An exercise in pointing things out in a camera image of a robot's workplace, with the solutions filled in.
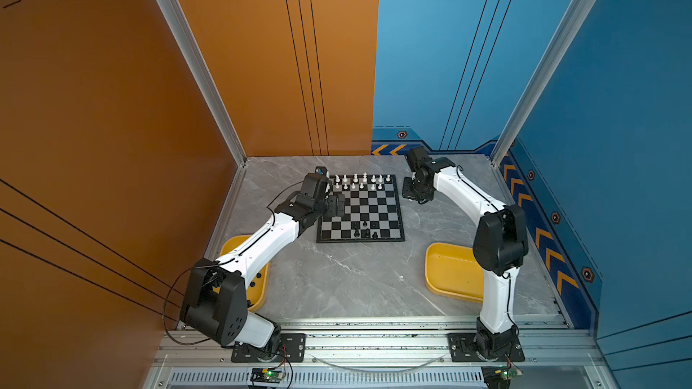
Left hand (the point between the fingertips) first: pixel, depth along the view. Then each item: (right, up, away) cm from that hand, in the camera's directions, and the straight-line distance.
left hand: (331, 197), depth 87 cm
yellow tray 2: (+40, -24, 0) cm, 46 cm away
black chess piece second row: (+11, -10, +10) cm, 18 cm away
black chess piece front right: (+15, -14, +6) cm, 21 cm away
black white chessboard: (+14, -6, +14) cm, 21 cm away
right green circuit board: (+46, -46, -17) cm, 67 cm away
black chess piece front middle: (+12, -13, +6) cm, 19 cm away
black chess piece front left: (+8, -13, +6) cm, 17 cm away
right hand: (+26, 0, +8) cm, 28 cm away
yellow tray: (-23, -29, -3) cm, 37 cm away
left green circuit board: (-16, -47, -16) cm, 52 cm away
